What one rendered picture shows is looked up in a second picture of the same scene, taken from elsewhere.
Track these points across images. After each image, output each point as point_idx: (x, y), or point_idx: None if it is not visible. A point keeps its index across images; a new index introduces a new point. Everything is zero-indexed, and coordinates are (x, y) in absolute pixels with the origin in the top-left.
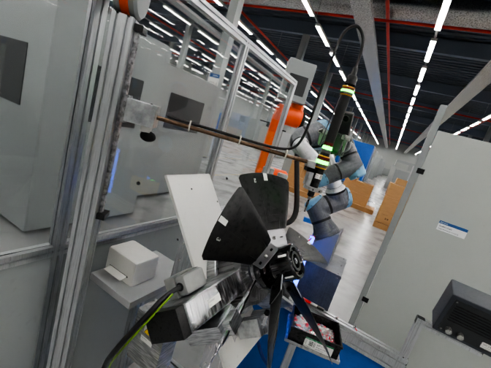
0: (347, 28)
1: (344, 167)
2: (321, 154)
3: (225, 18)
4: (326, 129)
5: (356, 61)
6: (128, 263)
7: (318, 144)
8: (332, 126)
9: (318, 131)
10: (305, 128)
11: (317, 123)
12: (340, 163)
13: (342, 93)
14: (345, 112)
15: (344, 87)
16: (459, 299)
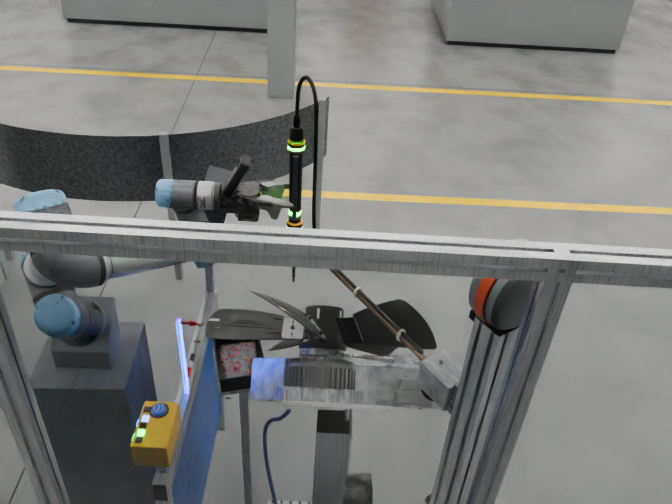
0: (315, 89)
1: (205, 215)
2: (300, 221)
3: (140, 220)
4: (296, 197)
5: (298, 110)
6: None
7: (276, 219)
8: (301, 189)
9: (293, 206)
10: (314, 215)
11: (61, 210)
12: (199, 216)
13: (303, 152)
14: (247, 161)
15: (304, 145)
16: None
